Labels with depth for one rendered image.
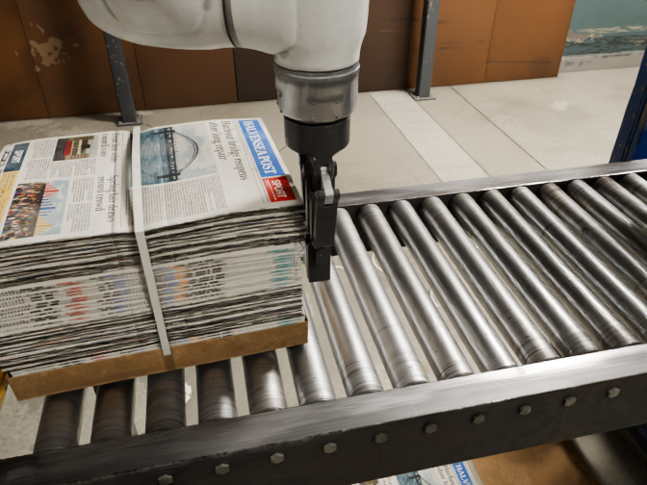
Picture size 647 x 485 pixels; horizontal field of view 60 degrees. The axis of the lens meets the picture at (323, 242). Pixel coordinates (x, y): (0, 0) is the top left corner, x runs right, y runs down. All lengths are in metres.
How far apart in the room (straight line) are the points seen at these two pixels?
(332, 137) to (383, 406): 0.34
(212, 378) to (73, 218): 0.27
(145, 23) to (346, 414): 0.49
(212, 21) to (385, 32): 3.32
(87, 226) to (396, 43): 3.39
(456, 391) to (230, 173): 0.40
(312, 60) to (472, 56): 3.62
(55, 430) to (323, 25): 0.56
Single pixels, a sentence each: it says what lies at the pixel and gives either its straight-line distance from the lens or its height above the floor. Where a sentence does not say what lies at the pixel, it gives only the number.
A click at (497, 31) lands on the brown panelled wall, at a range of 4.20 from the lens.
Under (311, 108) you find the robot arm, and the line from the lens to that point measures 0.60.
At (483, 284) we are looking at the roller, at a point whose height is 0.79.
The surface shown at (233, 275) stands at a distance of 0.70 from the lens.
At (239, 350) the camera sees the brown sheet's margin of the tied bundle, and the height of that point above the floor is 0.82.
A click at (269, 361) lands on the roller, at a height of 0.80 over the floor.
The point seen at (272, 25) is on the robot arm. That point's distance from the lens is 0.57.
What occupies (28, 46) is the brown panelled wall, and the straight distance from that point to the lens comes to 3.80.
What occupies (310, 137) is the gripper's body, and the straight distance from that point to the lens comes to 0.62.
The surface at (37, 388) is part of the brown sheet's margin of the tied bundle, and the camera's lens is 0.81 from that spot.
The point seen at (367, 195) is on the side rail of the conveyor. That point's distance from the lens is 1.14.
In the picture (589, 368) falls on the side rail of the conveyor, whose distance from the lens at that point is 0.86.
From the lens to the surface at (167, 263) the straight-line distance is 0.68.
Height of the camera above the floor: 1.38
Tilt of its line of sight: 35 degrees down
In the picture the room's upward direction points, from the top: straight up
